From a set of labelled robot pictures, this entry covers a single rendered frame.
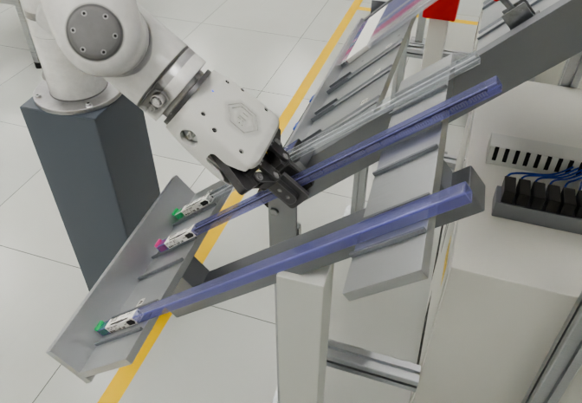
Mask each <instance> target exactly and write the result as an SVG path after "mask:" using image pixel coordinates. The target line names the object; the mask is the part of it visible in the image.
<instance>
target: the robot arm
mask: <svg viewBox="0 0 582 403"><path fill-rule="evenodd" d="M20 3H21V5H22V8H23V13H24V15H25V18H26V21H27V24H28V26H29V32H30V34H31V37H32V40H33V43H34V45H35V48H36V53H37V55H38V58H39V61H40V63H41V66H42V78H43V81H41V82H40V83H39V84H38V85H37V86H36V88H35V90H34V92H33V98H34V101H35V104H36V105H37V106H38V107H39V108H40V109H41V110H42V111H45V112H47V113H51V114H60V115H73V114H85V113H89V112H93V111H95V110H98V109H101V108H104V107H106V106H108V105H110V104H111V103H113V102H114V101H116V100H117V99H118V98H119V97H120V96H121V95H122V94H123V95H124V96H125V97H126V98H128V99H129V100H130V101H132V102H133V103H134V104H135V105H136V106H139V108H140V109H142V110H143V111H144V112H145V113H146V114H148V115H149V116H150V117H152V118H153V119H154V120H155V121H157V120H158V118H159V117H160V116H161V115H162V114H163V115H164V116H165V117H167V118H166V119H165V120H164V123H165V124H166V125H167V126H166V128H167V129H168V130H169V131H170V133H171V134H172V135H173V136H174V137H175V139H176V140H177V141H178V142H179V143H180V144H181V145H182V146H183V147H184V148H185V149H186V150H187V151H188V152H189V153H190V154H191V155H192V156H193V157H194V158H195V159H196V160H197V161H198V162H199V163H200V164H202V165H203V166H204V167H205V168H206V169H207V170H209V171H210V172H211V173H212V174H214V175H215V176H216V177H217V178H219V179H221V180H222V181H223V182H224V183H226V184H228V185H233V186H234V188H235V189H236V191H237V192H238V193H239V194H240V195H244V194H245V193H247V192H249V191H250V190H252V189H261V190H263V191H266V190H267V189H268V190H270V191H271V192H272V193H273V194H274V195H275V196H276V197H277V198H279V199H280V200H281V201H282V202H283V203H285V204H286V205H287V206H288V207H290V208H292V209H294V208H295V207H296V206H298V205H299V204H301V203H302V202H304V201H305V200H306V199H308V197H309V192H308V191H307V190H308V189H309V188H310V187H312V186H313V185H314V181H312V182H310V183H308V184H306V185H303V186H301V185H300V184H298V183H297V182H296V181H295V180H294V179H293V178H291V177H292V176H294V175H295V174H297V173H299V172H302V170H301V169H300V168H299V167H298V166H297V165H296V164H295V163H294V162H293V161H292V160H290V155H289V153H288V152H287V151H285V150H284V149H283V146H282V143H281V129H280V128H279V125H280V122H279V119H278V117H277V116H276V115H275V114H274V113H273V112H272V111H271V110H270V109H268V108H267V107H266V106H265V105H263V104H262V103H261V102H260V101H258V100H257V99H256V98H255V97H254V96H253V95H252V94H250V93H249V92H247V91H246V90H245V89H243V88H242V87H240V86H239V85H237V84H236V83H234V82H233V81H232V80H230V79H229V78H227V77H226V76H224V75H222V74H220V73H218V72H217V71H215V70H212V71H209V70H208V69H207V70H206V72H205V73H204V72H203V71H202V70H200V69H201V68H202V66H203V65H204V64H205V63H206V61H205V60H204V59H203V58H201V57H200V56H199V55H198V54H197V53H196V52H194V51H193V50H192V49H191V48H190V47H188V45H186V44H185V43H184V42H183V41H182V40H181V39H179V38H178V37H177V36H176V35H175V34H174V33H172V32H171V31H170V30H169V29H168V28H167V27H165V26H164V24H162V23H161V22H160V21H159V20H158V19H157V18H156V17H155V16H154V15H153V14H151V13H150V12H149V11H148V10H147V9H146V8H144V7H143V6H142V5H141V4H140V3H139V2H137V1H136V0H20ZM258 169H259V170H261V172H257V170H258Z"/></svg>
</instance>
